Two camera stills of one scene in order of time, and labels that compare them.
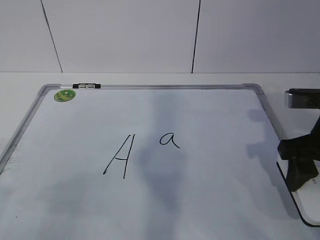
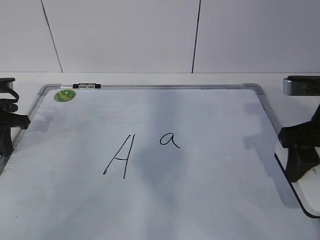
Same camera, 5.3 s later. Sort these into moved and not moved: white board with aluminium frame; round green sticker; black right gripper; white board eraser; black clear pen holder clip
Moved: black right gripper; white board eraser
Not moved: white board with aluminium frame; black clear pen holder clip; round green sticker
